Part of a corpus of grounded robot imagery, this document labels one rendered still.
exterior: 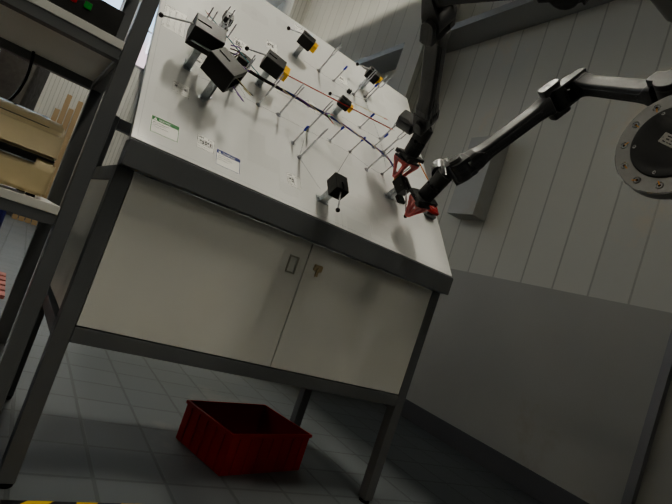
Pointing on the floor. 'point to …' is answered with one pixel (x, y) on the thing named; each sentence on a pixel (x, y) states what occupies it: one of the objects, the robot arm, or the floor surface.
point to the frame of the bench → (117, 186)
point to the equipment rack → (87, 56)
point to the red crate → (241, 437)
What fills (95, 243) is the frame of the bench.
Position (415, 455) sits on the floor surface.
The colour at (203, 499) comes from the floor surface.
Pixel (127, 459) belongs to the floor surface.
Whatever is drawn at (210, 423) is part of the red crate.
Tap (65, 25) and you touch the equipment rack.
